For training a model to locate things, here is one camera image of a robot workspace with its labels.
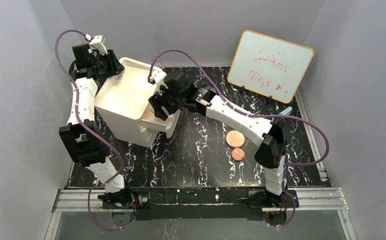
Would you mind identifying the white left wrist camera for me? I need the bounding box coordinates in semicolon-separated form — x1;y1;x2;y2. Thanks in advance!
84;34;108;56

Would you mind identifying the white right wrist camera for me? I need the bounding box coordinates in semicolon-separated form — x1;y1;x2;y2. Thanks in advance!
147;67;167;95

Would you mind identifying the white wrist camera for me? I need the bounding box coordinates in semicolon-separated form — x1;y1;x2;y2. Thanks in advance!
84;34;108;56
147;67;167;95

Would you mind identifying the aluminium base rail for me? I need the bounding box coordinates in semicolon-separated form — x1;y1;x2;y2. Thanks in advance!
52;187;349;212

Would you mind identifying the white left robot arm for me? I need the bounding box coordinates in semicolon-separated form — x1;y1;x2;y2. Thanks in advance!
59;42;125;194

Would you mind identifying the white top drawer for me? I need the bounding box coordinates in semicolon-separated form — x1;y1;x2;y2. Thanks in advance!
140;109;181;138

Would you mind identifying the whiteboard with yellow frame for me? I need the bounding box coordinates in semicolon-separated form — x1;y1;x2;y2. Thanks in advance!
227;30;315;104

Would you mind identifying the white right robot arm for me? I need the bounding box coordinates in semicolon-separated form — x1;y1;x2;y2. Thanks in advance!
147;69;287;196

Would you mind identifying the white three-drawer organizer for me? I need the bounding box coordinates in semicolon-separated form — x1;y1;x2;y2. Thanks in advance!
94;56;167;149

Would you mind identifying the large round pink compact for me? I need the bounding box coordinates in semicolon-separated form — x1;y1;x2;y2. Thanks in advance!
225;130;245;149

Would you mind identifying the light blue eraser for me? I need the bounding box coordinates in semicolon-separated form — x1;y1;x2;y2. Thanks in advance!
279;106;293;116

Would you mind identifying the small round pink compact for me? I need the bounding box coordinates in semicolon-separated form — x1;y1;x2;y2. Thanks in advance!
231;148;245;162

